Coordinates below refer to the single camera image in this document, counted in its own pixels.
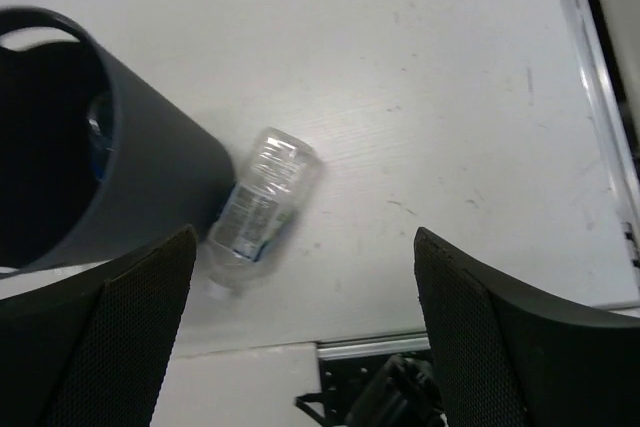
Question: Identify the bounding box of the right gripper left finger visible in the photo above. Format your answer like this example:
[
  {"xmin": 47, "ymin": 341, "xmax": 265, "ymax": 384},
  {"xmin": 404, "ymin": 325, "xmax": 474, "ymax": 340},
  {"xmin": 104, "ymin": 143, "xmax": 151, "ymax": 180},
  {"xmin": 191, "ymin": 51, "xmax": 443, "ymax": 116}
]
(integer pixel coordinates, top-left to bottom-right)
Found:
[{"xmin": 1, "ymin": 226, "xmax": 196, "ymax": 426}]

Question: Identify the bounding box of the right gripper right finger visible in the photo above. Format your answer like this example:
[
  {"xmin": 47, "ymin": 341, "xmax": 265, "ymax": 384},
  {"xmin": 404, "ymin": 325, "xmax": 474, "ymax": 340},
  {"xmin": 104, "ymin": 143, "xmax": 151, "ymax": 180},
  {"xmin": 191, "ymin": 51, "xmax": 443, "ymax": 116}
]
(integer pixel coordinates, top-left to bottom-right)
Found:
[{"xmin": 414, "ymin": 227, "xmax": 639, "ymax": 426}]

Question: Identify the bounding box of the blue label water bottle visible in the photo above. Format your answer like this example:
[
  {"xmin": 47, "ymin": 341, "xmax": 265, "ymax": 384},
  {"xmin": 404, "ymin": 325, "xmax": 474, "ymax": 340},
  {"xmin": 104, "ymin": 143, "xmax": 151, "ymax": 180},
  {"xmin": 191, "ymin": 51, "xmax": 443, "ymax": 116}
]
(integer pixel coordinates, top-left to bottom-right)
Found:
[{"xmin": 86, "ymin": 92, "xmax": 114, "ymax": 182}]

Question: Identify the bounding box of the clear bottle with label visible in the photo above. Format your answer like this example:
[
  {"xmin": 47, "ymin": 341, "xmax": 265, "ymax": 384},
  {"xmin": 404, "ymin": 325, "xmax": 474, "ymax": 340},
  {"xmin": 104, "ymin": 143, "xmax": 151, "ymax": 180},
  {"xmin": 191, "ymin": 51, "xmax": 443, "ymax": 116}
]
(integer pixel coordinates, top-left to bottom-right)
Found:
[{"xmin": 201, "ymin": 127, "xmax": 323, "ymax": 300}]

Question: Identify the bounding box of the dark grey plastic bin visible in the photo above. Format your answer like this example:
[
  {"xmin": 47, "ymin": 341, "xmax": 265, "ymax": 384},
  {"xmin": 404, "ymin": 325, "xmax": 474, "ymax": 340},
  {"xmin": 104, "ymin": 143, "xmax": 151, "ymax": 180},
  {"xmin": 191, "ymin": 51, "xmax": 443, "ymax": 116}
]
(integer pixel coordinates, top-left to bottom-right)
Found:
[{"xmin": 1, "ymin": 6, "xmax": 235, "ymax": 277}]

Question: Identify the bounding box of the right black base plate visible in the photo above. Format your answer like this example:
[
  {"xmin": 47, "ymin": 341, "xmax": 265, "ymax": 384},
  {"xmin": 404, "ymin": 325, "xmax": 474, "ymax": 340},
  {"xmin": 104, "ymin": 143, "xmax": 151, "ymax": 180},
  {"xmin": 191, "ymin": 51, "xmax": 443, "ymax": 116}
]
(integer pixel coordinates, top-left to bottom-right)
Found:
[{"xmin": 294, "ymin": 332, "xmax": 447, "ymax": 426}]

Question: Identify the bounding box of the right aluminium rail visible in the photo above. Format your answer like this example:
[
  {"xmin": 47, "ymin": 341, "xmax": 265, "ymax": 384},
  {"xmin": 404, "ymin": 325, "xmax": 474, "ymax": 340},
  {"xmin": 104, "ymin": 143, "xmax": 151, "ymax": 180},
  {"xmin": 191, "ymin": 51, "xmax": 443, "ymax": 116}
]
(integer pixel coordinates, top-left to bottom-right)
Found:
[{"xmin": 544, "ymin": 0, "xmax": 640, "ymax": 268}]

